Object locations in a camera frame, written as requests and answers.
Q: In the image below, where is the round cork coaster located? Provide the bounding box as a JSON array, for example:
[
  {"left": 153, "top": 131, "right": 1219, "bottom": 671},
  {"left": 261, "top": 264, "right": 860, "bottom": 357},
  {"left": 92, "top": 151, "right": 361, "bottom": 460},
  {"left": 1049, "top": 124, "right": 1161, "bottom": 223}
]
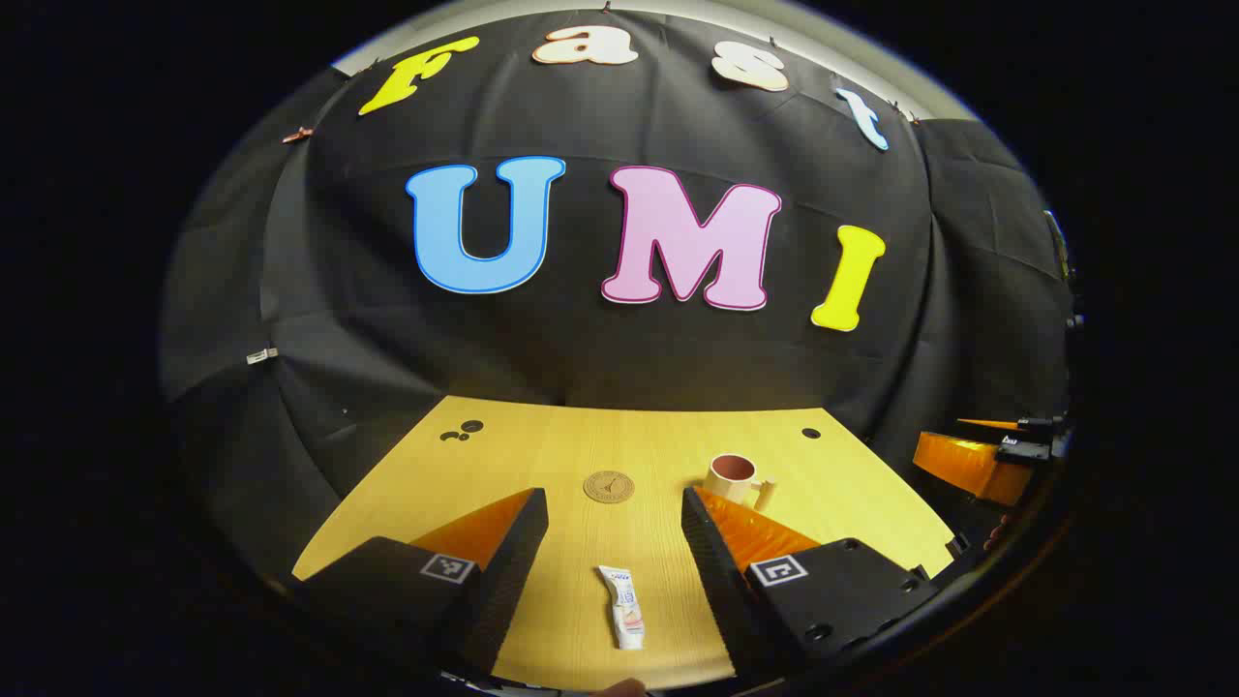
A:
[{"left": 583, "top": 470, "right": 636, "bottom": 504}]

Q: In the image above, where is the white toothpaste tube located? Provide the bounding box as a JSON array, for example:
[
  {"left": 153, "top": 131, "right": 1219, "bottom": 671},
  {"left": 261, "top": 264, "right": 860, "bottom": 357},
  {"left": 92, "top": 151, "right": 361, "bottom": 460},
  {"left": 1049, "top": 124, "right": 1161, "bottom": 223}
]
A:
[{"left": 597, "top": 565, "right": 647, "bottom": 651}]

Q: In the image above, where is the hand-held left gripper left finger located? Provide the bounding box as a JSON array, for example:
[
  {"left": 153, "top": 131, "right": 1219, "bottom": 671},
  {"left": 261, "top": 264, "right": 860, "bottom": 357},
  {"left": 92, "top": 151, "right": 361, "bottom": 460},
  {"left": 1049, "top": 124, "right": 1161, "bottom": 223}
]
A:
[{"left": 290, "top": 487, "right": 550, "bottom": 679}]

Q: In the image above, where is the black backdrop cloth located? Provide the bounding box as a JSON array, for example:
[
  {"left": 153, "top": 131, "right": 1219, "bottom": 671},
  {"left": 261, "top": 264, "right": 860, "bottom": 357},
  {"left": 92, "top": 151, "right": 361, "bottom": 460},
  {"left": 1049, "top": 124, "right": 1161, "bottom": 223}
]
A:
[{"left": 160, "top": 10, "right": 1075, "bottom": 582}]

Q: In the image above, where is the wooden desktop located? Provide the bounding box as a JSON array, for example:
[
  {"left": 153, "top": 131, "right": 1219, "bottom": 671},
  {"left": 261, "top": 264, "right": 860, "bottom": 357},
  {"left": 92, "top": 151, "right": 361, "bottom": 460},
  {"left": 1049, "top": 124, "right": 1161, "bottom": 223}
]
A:
[{"left": 292, "top": 395, "right": 957, "bottom": 692}]

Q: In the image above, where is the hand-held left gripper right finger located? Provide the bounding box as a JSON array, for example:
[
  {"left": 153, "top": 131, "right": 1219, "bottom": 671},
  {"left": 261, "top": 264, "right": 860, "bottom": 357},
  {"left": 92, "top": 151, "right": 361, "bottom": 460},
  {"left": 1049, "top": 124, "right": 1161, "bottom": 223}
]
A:
[{"left": 680, "top": 486, "right": 959, "bottom": 679}]

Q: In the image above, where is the beige cup with handle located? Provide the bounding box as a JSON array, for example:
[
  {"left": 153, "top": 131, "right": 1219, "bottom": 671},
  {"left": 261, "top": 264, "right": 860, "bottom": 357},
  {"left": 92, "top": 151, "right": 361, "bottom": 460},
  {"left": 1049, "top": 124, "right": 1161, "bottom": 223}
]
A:
[{"left": 703, "top": 453, "right": 777, "bottom": 512}]

